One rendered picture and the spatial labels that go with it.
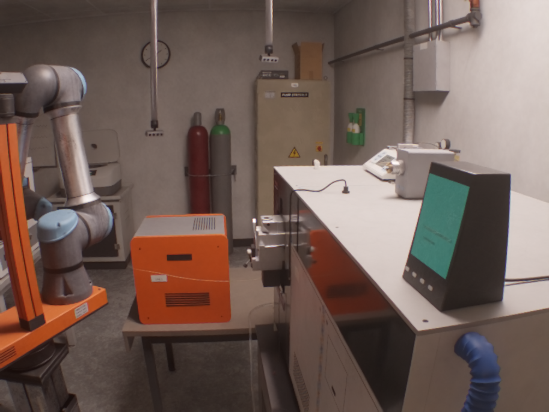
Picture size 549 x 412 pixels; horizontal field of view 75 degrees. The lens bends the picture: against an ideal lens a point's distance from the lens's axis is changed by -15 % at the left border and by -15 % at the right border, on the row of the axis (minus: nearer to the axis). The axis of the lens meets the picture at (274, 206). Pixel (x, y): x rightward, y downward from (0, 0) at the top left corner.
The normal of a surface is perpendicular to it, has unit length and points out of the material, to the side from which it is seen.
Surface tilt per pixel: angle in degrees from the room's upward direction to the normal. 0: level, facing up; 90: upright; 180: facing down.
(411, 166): 90
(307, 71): 90
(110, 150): 105
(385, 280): 0
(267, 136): 90
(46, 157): 90
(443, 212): 80
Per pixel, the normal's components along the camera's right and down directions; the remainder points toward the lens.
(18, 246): 0.94, 0.08
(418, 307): 0.00, -0.97
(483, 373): -0.61, 0.11
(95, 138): 0.13, 0.48
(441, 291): -0.97, -0.12
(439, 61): 0.14, 0.24
